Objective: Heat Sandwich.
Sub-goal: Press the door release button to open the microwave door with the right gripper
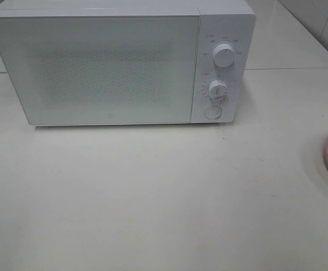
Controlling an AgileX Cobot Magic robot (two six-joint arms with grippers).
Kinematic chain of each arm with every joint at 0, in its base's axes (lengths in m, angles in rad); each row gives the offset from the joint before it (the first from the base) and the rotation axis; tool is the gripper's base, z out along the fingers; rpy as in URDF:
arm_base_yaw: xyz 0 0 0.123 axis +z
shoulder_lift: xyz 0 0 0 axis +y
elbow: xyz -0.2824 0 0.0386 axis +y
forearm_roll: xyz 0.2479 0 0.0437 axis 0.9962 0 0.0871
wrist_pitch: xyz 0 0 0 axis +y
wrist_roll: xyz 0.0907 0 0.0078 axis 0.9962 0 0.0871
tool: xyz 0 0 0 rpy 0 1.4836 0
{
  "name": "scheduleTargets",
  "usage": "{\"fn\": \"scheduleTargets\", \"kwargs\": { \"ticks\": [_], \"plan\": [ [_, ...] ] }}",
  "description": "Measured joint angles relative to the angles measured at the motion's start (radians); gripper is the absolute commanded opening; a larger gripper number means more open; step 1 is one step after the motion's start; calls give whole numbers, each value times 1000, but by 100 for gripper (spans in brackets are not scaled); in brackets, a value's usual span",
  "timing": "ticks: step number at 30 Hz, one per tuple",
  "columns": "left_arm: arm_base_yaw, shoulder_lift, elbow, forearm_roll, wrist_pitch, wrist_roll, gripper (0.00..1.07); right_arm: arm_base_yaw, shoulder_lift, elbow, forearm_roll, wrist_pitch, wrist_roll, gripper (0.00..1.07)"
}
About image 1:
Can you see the round white door button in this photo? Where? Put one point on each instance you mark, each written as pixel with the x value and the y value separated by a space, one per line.
pixel 212 112

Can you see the white microwave door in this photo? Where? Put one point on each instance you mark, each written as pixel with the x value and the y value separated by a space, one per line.
pixel 93 71

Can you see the upper white power knob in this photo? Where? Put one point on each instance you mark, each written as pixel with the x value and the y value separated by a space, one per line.
pixel 223 54

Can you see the white microwave oven body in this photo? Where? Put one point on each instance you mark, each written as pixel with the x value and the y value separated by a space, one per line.
pixel 219 21

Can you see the lower white timer knob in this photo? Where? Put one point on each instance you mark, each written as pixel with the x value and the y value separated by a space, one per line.
pixel 217 89

